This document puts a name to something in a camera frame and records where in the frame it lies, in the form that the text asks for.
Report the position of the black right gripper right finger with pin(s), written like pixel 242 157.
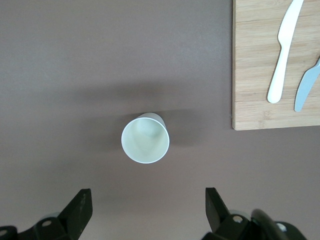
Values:
pixel 217 215

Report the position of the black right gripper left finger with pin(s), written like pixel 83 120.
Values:
pixel 75 217

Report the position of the white plastic cup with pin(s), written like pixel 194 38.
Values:
pixel 145 142

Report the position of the brown table cover mat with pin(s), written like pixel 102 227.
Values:
pixel 75 75

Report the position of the bamboo cutting board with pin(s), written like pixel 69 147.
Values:
pixel 250 75

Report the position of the white plastic knife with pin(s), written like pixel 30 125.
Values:
pixel 277 82

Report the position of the grey plastic knife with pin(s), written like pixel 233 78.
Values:
pixel 305 87

